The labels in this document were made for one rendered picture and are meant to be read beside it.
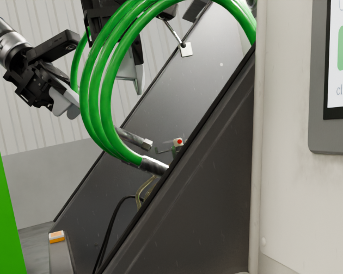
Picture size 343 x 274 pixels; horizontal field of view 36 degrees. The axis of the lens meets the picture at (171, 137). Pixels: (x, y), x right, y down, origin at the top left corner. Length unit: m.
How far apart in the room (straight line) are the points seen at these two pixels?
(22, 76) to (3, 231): 3.10
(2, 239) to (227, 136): 3.65
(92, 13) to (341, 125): 0.56
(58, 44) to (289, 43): 0.63
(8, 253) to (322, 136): 3.84
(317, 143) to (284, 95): 0.09
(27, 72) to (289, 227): 0.71
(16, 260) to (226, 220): 3.67
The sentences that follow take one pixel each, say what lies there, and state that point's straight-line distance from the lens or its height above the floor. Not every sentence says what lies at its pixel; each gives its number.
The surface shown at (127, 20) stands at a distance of 0.76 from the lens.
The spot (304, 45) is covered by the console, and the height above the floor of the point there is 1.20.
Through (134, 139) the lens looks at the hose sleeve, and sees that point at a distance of 1.01.
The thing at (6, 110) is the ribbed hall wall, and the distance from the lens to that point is 7.33.
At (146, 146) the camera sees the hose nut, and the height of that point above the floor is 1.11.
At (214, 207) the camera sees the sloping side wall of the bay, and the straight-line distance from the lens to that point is 0.58.
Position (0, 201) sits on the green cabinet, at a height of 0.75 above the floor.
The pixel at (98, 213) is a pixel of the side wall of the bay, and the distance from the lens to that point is 1.23.
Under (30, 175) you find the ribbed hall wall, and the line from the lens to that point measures 7.33.
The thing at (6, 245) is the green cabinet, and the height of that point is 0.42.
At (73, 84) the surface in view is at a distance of 1.04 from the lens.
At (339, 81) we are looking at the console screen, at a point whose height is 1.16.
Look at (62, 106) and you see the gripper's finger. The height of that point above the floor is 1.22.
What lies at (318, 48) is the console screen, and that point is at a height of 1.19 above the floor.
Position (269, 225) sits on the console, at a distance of 0.54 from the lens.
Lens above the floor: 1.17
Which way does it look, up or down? 3 degrees down
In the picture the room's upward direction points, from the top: 11 degrees counter-clockwise
